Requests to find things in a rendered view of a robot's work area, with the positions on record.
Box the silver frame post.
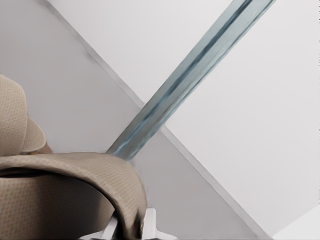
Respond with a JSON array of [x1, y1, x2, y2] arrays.
[[106, 0, 277, 163]]

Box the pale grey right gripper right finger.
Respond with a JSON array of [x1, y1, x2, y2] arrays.
[[141, 207, 161, 240]]

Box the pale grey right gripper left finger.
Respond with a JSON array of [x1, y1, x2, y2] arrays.
[[99, 214, 119, 240]]

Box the beige mesh fabric shoe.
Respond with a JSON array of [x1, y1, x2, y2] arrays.
[[0, 73, 149, 240]]

